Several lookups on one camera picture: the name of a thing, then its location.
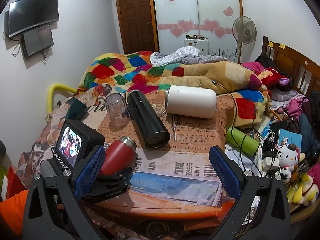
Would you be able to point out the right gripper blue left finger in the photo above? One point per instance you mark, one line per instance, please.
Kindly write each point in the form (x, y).
(86, 171)

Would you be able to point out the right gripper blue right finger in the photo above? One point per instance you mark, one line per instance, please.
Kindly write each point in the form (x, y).
(228, 172)

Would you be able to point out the red thermos cup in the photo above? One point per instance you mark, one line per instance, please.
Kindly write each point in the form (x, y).
(119, 155)

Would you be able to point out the clear plastic cup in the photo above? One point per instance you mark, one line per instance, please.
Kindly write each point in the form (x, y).
(117, 110)

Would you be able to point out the green bottle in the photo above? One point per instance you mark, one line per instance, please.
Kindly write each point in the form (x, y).
(243, 142)

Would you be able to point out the cow plush toy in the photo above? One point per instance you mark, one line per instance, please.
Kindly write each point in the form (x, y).
(288, 157)

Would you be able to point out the newspaper print tablecloth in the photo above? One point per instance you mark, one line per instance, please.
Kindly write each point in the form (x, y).
(173, 190)

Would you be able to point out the dark green mug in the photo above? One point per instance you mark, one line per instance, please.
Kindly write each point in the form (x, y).
(77, 110)

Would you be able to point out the blue box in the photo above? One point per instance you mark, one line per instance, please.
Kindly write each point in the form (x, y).
(285, 137)

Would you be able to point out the black thermos bottle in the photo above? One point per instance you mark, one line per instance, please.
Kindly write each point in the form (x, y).
(151, 128)

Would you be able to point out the colourful patchwork quilt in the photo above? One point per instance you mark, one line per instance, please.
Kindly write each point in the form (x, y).
(135, 72)

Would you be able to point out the orange cushion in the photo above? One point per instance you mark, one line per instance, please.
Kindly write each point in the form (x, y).
(12, 211)

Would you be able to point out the white thermos bottle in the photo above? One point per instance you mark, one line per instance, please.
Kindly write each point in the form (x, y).
(190, 101)

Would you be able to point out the red plush toy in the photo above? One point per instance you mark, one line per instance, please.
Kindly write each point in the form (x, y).
(270, 77)

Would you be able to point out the wooden headboard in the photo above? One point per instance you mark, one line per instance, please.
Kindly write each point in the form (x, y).
(303, 71)

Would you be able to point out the grey white crumpled cloth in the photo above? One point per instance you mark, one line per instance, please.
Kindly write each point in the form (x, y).
(186, 55)

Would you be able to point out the white small cabinet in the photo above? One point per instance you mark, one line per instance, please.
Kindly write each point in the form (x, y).
(198, 41)

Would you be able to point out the standing electric fan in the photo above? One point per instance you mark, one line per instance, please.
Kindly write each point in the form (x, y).
(244, 32)

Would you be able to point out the frosted sliding wardrobe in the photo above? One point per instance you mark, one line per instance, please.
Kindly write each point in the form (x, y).
(212, 19)

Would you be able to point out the brown wooden door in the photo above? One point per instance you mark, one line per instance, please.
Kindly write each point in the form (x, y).
(137, 24)

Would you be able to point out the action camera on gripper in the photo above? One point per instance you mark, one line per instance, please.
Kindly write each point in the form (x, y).
(78, 144)

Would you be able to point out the yellow foam padded rail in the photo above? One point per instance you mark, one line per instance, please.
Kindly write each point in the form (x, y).
(53, 89)

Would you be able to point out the small wall monitor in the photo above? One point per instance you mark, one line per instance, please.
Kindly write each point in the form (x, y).
(36, 40)

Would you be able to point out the wall mounted television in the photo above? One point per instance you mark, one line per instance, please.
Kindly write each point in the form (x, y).
(26, 14)

